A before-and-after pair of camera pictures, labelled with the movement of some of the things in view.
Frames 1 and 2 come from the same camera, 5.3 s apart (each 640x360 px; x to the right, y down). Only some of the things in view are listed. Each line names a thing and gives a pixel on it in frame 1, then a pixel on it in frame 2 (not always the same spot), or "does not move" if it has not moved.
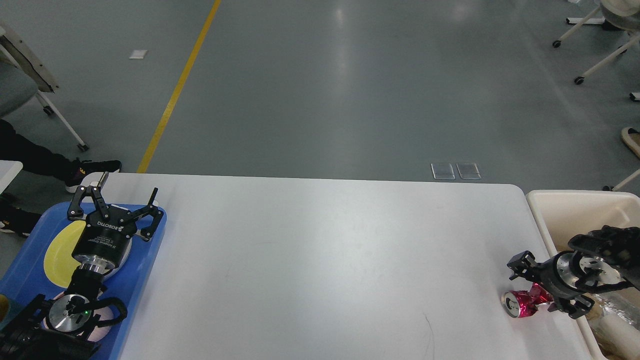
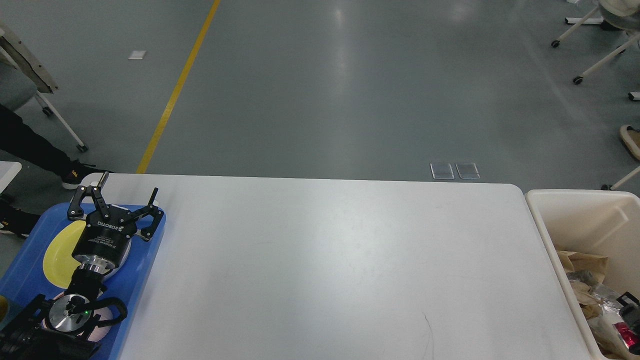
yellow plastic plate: [60, 264] does not move
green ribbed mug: [5, 309] does not move
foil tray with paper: [615, 319] does not move
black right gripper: [558, 274] -> [631, 314]
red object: [518, 304] -> [628, 335]
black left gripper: [105, 234] does not move
